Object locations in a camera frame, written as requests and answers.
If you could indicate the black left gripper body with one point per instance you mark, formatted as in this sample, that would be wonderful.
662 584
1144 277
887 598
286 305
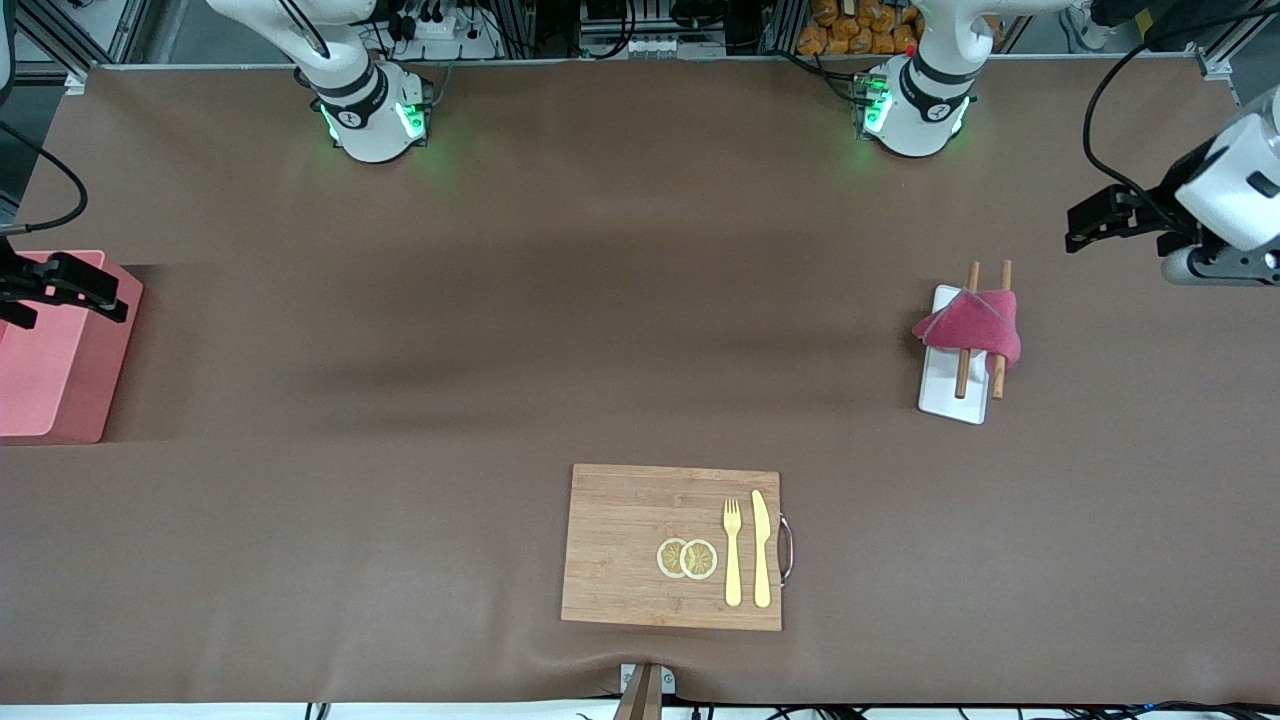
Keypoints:
1153 213

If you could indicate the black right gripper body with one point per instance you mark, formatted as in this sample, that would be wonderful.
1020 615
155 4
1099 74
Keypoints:
28 280

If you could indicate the red cloth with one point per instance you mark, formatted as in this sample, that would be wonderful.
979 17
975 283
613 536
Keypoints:
975 328

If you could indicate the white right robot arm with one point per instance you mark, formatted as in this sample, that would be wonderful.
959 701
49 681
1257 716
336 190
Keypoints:
370 125

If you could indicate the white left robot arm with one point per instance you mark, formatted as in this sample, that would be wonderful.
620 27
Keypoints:
915 120

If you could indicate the pink plastic bin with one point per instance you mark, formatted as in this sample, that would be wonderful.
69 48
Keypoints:
50 350

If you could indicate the brown wooden rod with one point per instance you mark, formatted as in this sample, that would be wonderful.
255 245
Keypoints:
998 385
962 375

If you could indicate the white rack base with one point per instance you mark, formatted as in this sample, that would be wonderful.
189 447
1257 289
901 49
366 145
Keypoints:
945 395

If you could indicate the orange snack pile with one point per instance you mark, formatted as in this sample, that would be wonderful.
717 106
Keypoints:
860 25

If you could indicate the white power strip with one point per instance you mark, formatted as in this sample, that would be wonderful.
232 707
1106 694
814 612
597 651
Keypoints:
440 30

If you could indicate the yellow plastic knife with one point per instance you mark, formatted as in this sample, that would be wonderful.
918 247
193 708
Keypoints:
761 550

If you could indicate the yellow plastic fork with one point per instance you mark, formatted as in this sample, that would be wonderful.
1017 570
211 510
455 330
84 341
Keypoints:
733 560

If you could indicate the lemon slice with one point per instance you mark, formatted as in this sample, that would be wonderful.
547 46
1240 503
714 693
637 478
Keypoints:
668 557
699 559

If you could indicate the wooden cutting board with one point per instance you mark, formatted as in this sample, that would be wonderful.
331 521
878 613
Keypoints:
620 550

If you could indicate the grey table clamp bracket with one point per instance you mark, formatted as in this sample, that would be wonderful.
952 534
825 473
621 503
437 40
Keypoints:
645 685

